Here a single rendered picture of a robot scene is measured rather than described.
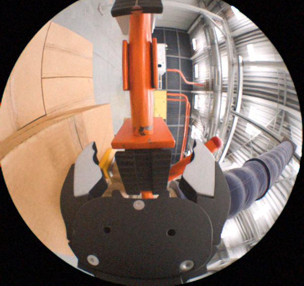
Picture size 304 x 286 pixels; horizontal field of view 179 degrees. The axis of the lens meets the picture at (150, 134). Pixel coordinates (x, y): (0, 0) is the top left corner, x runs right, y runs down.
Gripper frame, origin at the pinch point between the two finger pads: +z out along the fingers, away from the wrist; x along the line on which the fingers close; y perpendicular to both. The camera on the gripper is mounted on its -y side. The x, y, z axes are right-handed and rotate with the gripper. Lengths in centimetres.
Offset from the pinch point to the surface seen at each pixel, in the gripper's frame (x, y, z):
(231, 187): 25.1, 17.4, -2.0
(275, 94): 513, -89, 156
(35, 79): -53, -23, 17
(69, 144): -12.8, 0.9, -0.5
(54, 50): -53, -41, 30
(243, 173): 35.1, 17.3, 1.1
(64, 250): -12.7, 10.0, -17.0
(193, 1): 372, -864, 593
